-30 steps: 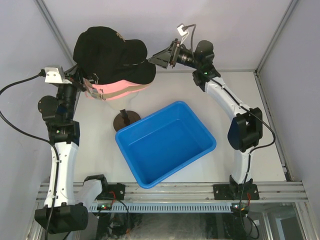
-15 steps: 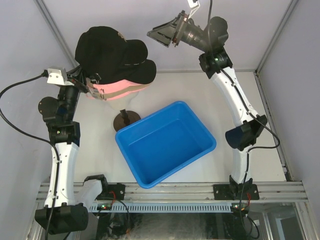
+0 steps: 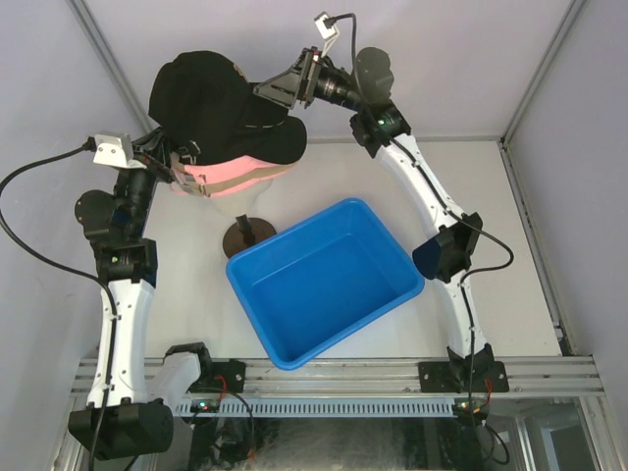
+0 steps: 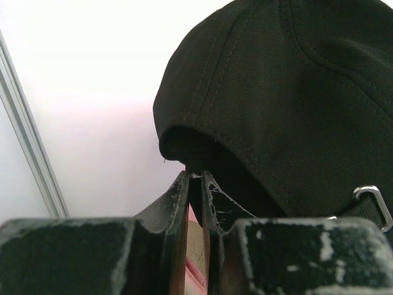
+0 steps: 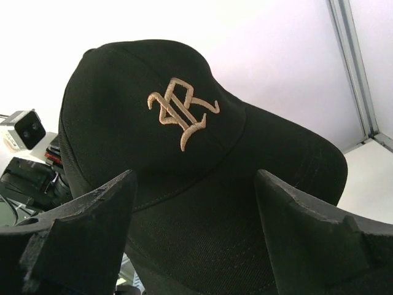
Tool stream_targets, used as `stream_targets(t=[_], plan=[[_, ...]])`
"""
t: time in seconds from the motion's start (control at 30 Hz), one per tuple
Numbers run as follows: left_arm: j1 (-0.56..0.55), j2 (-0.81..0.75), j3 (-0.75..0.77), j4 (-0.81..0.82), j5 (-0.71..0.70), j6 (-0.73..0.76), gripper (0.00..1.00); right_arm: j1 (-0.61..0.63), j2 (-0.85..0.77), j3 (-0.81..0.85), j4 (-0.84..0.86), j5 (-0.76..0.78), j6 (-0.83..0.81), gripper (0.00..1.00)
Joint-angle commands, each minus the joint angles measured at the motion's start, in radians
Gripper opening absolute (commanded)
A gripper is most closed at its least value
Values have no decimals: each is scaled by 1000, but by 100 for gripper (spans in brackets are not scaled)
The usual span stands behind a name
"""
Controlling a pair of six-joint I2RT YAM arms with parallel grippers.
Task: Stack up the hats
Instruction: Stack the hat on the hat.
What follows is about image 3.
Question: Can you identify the blue plastic bin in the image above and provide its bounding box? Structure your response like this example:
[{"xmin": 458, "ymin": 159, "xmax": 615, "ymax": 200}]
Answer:
[{"xmin": 226, "ymin": 198, "xmax": 425, "ymax": 371}]

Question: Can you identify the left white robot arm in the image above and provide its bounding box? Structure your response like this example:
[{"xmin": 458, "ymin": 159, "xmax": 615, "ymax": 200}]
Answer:
[{"xmin": 68, "ymin": 129, "xmax": 215, "ymax": 469}]

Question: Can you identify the aluminium mounting rail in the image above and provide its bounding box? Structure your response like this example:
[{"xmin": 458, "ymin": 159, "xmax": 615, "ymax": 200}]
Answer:
[{"xmin": 71, "ymin": 355, "xmax": 604, "ymax": 394}]

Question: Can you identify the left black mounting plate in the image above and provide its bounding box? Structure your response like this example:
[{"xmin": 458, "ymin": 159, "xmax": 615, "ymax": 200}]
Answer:
[{"xmin": 190, "ymin": 359, "xmax": 246, "ymax": 393}]

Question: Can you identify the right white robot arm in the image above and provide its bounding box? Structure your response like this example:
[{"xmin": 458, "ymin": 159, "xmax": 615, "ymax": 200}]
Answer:
[{"xmin": 253, "ymin": 47, "xmax": 494, "ymax": 392}]

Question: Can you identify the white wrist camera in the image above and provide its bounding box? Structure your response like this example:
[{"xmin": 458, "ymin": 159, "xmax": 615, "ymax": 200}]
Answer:
[
  {"xmin": 314, "ymin": 12, "xmax": 340, "ymax": 57},
  {"xmin": 93, "ymin": 132, "xmax": 133, "ymax": 169}
]

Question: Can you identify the pink baseball cap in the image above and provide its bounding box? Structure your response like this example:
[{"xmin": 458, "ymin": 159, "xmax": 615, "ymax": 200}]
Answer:
[{"xmin": 168, "ymin": 179, "xmax": 265, "ymax": 198}]

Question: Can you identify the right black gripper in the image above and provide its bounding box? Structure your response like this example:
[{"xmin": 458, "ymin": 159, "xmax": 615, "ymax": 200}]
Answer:
[{"xmin": 255, "ymin": 46, "xmax": 367, "ymax": 113}]

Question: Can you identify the right black camera cable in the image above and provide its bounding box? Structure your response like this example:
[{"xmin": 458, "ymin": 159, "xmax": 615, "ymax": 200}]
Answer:
[{"xmin": 326, "ymin": 13, "xmax": 516, "ymax": 418}]

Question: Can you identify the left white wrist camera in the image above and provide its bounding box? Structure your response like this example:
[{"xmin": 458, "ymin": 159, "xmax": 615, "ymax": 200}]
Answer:
[{"xmin": 93, "ymin": 132, "xmax": 133, "ymax": 169}]

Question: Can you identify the black camera cable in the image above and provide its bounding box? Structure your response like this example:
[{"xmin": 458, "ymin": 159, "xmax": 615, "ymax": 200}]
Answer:
[
  {"xmin": 0, "ymin": 136, "xmax": 148, "ymax": 470},
  {"xmin": 326, "ymin": 13, "xmax": 516, "ymax": 418}
]

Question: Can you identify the black mounting plate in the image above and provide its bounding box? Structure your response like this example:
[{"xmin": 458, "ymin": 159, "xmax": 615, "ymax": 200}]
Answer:
[
  {"xmin": 418, "ymin": 361, "xmax": 510, "ymax": 393},
  {"xmin": 190, "ymin": 359, "xmax": 246, "ymax": 393}
]

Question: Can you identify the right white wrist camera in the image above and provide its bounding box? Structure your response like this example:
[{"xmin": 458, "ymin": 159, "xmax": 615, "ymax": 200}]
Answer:
[{"xmin": 314, "ymin": 12, "xmax": 340, "ymax": 57}]

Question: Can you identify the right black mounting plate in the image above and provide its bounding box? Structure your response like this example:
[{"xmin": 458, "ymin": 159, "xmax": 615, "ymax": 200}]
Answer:
[{"xmin": 418, "ymin": 361, "xmax": 510, "ymax": 393}]

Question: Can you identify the beige cap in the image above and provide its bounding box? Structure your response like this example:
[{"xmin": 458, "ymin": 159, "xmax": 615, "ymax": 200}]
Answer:
[{"xmin": 173, "ymin": 165, "xmax": 293, "ymax": 197}]

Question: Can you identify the perforated grey cable duct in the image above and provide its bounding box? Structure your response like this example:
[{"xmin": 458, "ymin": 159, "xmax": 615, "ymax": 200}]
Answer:
[{"xmin": 175, "ymin": 395, "xmax": 455, "ymax": 419}]

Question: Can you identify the beige mannequin head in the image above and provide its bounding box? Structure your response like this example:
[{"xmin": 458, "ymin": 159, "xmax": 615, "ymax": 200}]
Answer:
[{"xmin": 210, "ymin": 180, "xmax": 272, "ymax": 218}]

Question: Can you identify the left black camera cable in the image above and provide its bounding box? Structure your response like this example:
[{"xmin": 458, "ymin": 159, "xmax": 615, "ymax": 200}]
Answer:
[{"xmin": 0, "ymin": 136, "xmax": 148, "ymax": 470}]

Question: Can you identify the dark round wooden stand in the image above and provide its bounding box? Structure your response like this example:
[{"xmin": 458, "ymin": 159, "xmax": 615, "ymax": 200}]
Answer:
[{"xmin": 222, "ymin": 215, "xmax": 277, "ymax": 258}]

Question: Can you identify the dark cap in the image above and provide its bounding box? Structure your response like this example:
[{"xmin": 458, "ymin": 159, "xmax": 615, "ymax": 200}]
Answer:
[{"xmin": 172, "ymin": 117, "xmax": 307, "ymax": 166}]

